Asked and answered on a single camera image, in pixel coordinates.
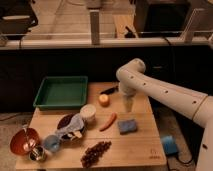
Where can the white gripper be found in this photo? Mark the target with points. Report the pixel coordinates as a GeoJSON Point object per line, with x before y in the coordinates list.
{"type": "Point", "coordinates": [128, 93]}

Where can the yellow red apple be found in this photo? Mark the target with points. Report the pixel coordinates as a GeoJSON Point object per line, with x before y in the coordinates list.
{"type": "Point", "coordinates": [104, 100]}

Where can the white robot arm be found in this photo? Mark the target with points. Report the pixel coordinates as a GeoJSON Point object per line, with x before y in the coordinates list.
{"type": "Point", "coordinates": [192, 104]}

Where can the white paper cup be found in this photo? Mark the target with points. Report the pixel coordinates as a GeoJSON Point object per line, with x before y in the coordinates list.
{"type": "Point", "coordinates": [88, 112]}

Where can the blue small cup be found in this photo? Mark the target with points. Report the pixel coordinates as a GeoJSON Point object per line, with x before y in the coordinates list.
{"type": "Point", "coordinates": [51, 143]}

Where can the small metal cup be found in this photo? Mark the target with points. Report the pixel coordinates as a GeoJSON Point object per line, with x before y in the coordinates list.
{"type": "Point", "coordinates": [37, 154]}

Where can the blue sponge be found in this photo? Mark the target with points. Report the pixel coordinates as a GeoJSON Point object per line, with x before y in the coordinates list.
{"type": "Point", "coordinates": [127, 126]}

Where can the light blue cloth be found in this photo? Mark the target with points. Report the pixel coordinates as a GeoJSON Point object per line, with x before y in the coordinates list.
{"type": "Point", "coordinates": [71, 125]}

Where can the bunch of dark grapes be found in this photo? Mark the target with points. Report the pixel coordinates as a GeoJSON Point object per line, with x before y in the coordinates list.
{"type": "Point", "coordinates": [92, 154]}

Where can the green plastic tray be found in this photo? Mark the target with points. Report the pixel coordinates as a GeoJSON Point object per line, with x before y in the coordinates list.
{"type": "Point", "coordinates": [62, 92]}

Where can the black box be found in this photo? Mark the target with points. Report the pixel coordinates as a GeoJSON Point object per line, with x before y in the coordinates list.
{"type": "Point", "coordinates": [160, 15]}

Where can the red bowl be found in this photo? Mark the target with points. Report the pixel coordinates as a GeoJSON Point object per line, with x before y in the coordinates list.
{"type": "Point", "coordinates": [24, 141]}

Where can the black handled tool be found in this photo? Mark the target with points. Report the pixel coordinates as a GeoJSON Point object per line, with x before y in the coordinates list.
{"type": "Point", "coordinates": [110, 90]}

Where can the metal frame post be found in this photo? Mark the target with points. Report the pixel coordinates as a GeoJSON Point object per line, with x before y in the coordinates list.
{"type": "Point", "coordinates": [95, 27]}

